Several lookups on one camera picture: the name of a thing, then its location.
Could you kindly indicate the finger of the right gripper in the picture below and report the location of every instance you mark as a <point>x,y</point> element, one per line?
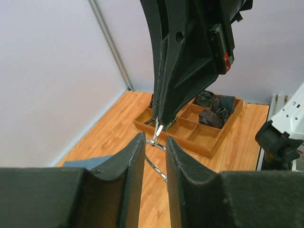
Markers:
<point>156,14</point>
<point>195,46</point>

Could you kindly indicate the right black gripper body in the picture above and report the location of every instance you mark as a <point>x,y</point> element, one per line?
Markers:
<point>232,8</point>

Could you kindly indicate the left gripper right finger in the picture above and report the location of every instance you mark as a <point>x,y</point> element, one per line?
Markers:
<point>202,198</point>

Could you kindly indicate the folded blue cloth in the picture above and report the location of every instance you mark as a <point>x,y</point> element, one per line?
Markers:
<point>86,163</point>

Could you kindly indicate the wooden compartment tray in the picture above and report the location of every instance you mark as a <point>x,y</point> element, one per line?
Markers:
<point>196,137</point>

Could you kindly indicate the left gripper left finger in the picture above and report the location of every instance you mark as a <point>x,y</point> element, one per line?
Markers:
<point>107,196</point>

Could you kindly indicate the silver metal keyring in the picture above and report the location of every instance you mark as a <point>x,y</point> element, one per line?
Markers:
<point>153,142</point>

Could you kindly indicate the dark green rolled tie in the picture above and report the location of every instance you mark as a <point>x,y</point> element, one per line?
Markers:
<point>204,98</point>

